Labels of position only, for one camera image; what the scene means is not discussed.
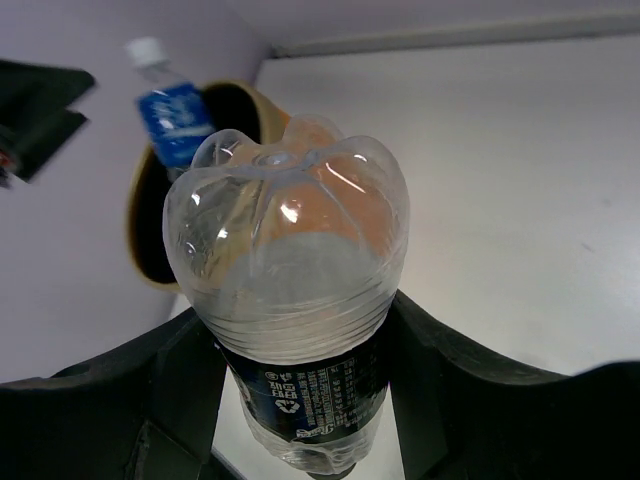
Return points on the aluminium rail back edge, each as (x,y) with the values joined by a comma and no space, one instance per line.
(489,34)

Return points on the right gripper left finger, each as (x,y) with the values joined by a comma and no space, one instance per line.
(145,410)

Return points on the blue label water bottle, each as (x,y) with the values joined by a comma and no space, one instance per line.
(172,109)

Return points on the dark blue label bottle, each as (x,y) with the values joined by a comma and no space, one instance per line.
(291,254)

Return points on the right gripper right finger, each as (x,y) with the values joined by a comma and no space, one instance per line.
(463,411)

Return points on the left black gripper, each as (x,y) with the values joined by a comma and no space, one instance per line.
(36,115)

